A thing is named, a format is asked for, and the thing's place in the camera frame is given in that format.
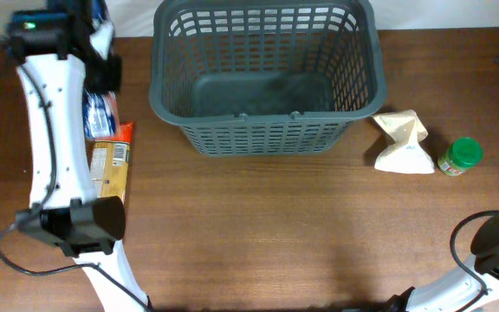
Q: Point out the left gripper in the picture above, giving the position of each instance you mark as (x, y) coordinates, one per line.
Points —
(114, 78)

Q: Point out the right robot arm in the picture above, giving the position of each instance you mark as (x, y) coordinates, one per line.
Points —
(472, 284)

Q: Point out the cream folded paper bag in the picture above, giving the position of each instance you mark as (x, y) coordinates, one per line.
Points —
(404, 154)

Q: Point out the green lid jar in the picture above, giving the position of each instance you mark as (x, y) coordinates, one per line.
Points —
(460, 156)

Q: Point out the grey plastic shopping basket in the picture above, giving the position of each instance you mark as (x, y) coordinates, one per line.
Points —
(265, 77)

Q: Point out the blue pasta box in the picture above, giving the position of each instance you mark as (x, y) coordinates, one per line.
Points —
(99, 114)

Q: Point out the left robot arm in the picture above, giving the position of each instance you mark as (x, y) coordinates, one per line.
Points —
(62, 53)

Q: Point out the orange spaghetti packet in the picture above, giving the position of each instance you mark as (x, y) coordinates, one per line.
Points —
(110, 161)

